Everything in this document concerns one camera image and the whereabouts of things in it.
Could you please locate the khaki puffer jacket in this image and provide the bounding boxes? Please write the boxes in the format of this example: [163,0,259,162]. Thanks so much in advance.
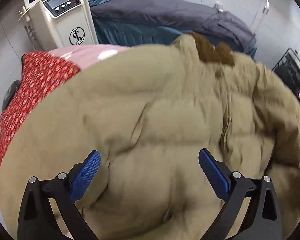
[0,34,300,239]

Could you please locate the red floral garment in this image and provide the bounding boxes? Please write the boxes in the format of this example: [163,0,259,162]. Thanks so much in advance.
[0,51,81,167]

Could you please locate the pink polka dot bedspread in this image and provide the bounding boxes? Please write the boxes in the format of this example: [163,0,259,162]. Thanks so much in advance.
[0,44,128,229]

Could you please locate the white beauty machine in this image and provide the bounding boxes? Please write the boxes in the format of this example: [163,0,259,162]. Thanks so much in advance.
[20,0,98,51]

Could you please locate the grey blue bed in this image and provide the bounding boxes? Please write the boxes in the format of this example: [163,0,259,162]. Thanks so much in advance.
[88,0,257,57]

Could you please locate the black wire rack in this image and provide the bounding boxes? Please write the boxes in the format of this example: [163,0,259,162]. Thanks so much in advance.
[272,48,300,103]

